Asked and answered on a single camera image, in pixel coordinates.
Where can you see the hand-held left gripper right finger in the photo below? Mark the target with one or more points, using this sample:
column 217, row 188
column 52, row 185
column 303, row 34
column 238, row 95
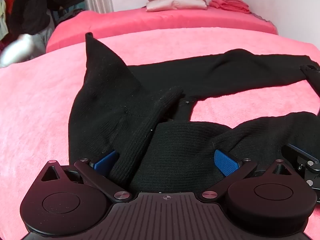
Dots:
column 226, row 162

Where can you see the bed with pink cover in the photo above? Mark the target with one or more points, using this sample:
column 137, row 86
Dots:
column 150, row 22

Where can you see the red jacket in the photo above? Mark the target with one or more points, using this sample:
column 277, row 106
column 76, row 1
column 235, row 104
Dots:
column 9, row 1

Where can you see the pale blurred object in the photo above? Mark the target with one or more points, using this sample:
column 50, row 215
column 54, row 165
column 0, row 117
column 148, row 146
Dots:
column 16, row 51

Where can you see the pink fleece blanket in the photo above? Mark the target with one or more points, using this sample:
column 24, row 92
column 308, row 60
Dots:
column 37, row 105

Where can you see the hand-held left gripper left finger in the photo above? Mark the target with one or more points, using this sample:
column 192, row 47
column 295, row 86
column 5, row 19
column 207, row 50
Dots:
column 105, row 163

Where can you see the folded pink-red blanket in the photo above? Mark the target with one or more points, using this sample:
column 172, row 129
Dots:
column 230, row 3

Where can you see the beige garment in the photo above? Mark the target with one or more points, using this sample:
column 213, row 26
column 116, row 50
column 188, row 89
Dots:
column 2, row 20

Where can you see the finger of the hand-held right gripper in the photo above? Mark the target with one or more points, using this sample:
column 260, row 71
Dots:
column 312, row 76
column 300, row 155

